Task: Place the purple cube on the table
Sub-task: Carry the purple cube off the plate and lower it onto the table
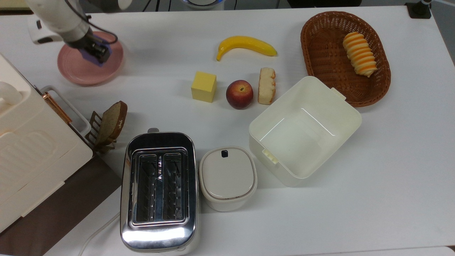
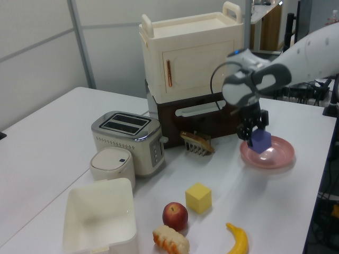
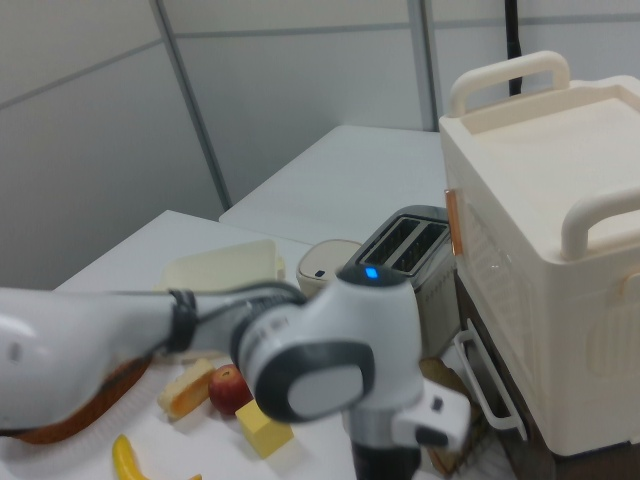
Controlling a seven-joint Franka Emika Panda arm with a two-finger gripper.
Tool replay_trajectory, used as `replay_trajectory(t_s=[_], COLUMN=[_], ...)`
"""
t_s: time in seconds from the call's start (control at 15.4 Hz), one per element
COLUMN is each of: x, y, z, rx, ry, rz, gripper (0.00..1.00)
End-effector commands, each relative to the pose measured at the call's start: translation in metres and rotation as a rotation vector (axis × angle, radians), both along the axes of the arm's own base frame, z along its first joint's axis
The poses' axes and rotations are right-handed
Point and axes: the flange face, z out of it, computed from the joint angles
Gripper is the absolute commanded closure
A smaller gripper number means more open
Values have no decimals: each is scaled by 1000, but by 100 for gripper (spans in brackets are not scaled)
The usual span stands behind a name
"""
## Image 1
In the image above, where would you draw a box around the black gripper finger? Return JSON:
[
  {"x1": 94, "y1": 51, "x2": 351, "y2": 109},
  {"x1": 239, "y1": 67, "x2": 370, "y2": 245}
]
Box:
[
  {"x1": 95, "y1": 50, "x2": 111, "y2": 66},
  {"x1": 89, "y1": 40, "x2": 107, "y2": 54}
]

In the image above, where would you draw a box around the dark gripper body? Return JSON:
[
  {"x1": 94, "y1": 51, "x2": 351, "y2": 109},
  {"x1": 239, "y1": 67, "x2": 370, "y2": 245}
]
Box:
[{"x1": 65, "y1": 33, "x2": 103, "y2": 54}]

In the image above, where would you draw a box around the purple cube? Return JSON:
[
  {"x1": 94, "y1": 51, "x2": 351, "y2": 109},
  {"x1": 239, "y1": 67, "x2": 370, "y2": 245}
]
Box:
[{"x1": 79, "y1": 43, "x2": 113, "y2": 67}]

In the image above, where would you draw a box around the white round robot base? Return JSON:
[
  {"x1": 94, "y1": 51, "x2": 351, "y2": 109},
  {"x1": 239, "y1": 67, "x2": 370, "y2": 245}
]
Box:
[{"x1": 182, "y1": 0, "x2": 226, "y2": 10}]

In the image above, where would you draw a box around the yellow cube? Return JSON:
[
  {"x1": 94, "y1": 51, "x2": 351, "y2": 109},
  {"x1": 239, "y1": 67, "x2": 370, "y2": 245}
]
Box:
[{"x1": 191, "y1": 71, "x2": 217, "y2": 103}]

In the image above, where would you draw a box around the pink plate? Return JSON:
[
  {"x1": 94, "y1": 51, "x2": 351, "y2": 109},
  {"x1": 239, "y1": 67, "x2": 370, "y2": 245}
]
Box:
[{"x1": 57, "y1": 31, "x2": 124, "y2": 86}]

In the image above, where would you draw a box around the brown bread slice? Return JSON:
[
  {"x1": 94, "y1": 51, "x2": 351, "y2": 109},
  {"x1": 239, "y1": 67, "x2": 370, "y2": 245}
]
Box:
[{"x1": 95, "y1": 101, "x2": 128, "y2": 145}]

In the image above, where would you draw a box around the bronze toast rack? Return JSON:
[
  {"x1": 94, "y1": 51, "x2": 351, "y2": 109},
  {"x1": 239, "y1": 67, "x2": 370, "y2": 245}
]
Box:
[{"x1": 85, "y1": 111, "x2": 117, "y2": 154}]

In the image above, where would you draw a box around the cream white oven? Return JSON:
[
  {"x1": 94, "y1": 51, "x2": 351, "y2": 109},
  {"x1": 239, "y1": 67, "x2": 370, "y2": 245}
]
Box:
[{"x1": 0, "y1": 53, "x2": 94, "y2": 234}]

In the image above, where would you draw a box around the red apple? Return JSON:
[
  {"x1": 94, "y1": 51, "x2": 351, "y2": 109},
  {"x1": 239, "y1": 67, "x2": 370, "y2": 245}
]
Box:
[{"x1": 226, "y1": 80, "x2": 254, "y2": 110}]

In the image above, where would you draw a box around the chrome two-slot toaster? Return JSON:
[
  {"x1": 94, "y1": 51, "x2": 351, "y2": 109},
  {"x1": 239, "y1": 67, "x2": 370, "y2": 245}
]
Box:
[{"x1": 120, "y1": 128, "x2": 200, "y2": 256}]

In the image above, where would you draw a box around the yellow banana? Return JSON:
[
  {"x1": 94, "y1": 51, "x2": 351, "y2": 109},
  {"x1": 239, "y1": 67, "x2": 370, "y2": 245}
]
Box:
[{"x1": 216, "y1": 36, "x2": 278, "y2": 62}]

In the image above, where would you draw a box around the cream cake slice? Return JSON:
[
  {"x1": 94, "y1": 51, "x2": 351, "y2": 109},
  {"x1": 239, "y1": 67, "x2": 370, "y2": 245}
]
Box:
[{"x1": 258, "y1": 67, "x2": 277, "y2": 106}]

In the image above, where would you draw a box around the white lidded container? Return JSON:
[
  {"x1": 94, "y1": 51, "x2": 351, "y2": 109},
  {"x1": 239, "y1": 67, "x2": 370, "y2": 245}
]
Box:
[{"x1": 198, "y1": 146, "x2": 258, "y2": 213}]

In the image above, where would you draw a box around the open white plastic box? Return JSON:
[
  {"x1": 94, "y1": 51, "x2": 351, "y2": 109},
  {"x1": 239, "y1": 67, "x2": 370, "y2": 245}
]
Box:
[{"x1": 248, "y1": 75, "x2": 363, "y2": 188}]

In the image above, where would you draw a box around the brown wicker basket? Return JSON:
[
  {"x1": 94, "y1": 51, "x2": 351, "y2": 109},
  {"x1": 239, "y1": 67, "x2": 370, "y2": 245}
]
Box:
[{"x1": 300, "y1": 11, "x2": 392, "y2": 108}]

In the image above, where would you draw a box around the orange striped bread roll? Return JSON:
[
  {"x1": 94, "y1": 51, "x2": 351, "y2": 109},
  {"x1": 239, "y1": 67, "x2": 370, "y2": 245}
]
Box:
[{"x1": 342, "y1": 31, "x2": 378, "y2": 78}]

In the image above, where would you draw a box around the black table clamp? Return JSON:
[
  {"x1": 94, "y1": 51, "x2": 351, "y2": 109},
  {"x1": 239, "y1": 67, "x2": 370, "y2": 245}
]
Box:
[{"x1": 405, "y1": 0, "x2": 433, "y2": 19}]

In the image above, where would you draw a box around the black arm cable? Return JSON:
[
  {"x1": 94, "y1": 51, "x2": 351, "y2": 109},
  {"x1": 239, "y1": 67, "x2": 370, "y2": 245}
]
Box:
[{"x1": 64, "y1": 0, "x2": 118, "y2": 44}]

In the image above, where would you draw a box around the white oven door frame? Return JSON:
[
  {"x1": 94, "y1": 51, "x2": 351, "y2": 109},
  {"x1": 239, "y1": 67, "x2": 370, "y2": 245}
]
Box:
[{"x1": 40, "y1": 85, "x2": 92, "y2": 138}]

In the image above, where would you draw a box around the copper oven handle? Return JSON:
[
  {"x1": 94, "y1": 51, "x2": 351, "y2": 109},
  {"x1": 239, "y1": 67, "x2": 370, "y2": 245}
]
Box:
[{"x1": 42, "y1": 92, "x2": 73, "y2": 124}]

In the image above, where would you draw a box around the white toaster cable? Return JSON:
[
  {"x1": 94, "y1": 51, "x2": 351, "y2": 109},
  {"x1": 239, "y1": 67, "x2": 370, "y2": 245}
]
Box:
[{"x1": 77, "y1": 212, "x2": 121, "y2": 256}]

